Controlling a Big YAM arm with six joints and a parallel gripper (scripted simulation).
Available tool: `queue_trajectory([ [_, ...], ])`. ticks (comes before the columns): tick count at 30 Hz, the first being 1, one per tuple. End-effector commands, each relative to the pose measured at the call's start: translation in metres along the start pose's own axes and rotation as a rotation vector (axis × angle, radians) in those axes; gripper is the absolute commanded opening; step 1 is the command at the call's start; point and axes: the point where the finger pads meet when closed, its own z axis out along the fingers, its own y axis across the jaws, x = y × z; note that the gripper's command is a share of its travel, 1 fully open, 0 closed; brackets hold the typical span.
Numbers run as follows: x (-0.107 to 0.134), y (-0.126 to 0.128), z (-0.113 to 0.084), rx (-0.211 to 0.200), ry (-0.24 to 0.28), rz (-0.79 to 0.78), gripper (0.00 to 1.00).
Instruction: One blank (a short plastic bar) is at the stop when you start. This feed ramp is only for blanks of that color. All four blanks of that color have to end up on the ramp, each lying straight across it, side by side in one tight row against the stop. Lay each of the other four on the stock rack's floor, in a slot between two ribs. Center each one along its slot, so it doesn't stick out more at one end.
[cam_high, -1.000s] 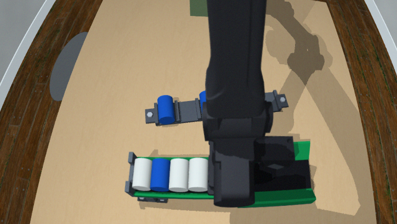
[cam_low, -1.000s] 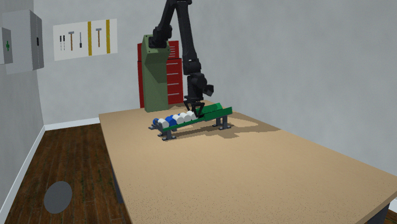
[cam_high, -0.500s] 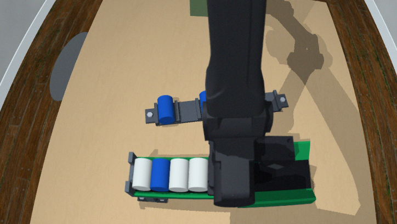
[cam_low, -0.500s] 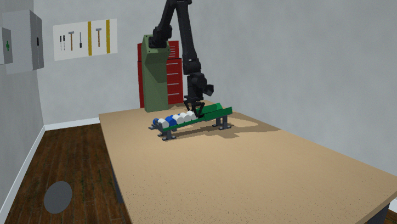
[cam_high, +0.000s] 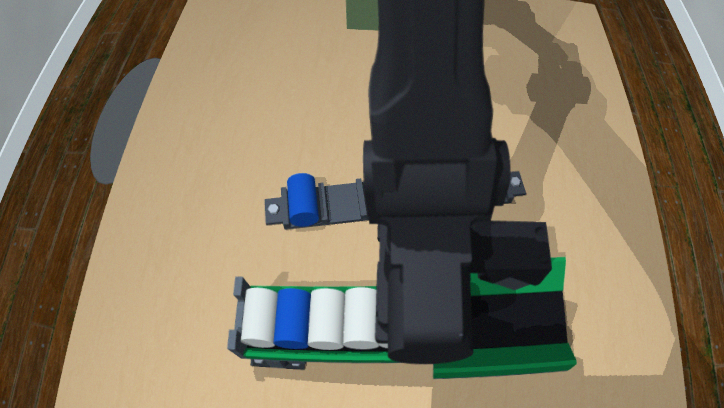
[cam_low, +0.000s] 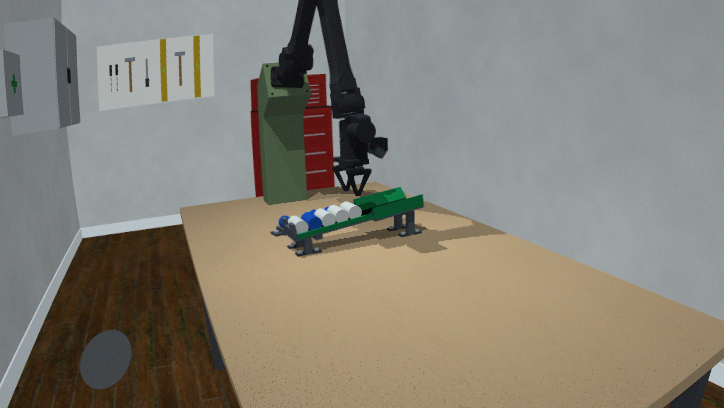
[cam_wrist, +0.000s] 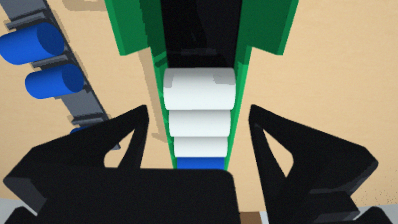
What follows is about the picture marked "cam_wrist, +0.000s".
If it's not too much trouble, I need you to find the grey ribbed rack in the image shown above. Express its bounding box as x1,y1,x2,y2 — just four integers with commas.
0,0,109,121

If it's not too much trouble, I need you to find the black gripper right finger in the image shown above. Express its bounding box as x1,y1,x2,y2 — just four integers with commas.
248,104,379,224

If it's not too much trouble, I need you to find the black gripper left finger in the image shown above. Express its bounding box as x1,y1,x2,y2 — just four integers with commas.
18,105,149,168

